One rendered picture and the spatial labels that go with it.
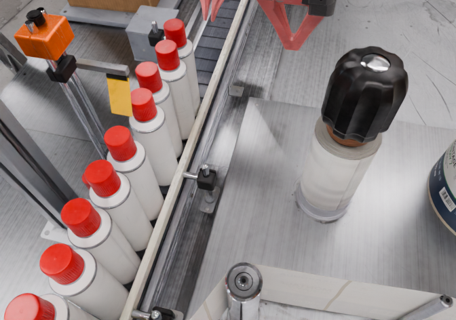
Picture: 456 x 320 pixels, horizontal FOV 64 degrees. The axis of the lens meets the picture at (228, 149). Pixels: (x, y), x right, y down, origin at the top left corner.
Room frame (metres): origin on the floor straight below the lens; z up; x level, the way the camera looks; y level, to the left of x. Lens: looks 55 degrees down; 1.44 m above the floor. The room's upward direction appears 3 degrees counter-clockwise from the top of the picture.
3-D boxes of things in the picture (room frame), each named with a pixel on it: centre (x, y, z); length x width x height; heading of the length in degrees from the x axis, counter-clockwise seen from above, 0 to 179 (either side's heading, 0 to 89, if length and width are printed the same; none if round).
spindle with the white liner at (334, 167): (0.28, -0.16, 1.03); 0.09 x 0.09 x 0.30
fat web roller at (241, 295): (0.10, -0.01, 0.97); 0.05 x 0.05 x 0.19
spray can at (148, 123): (0.34, 0.11, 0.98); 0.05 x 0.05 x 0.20
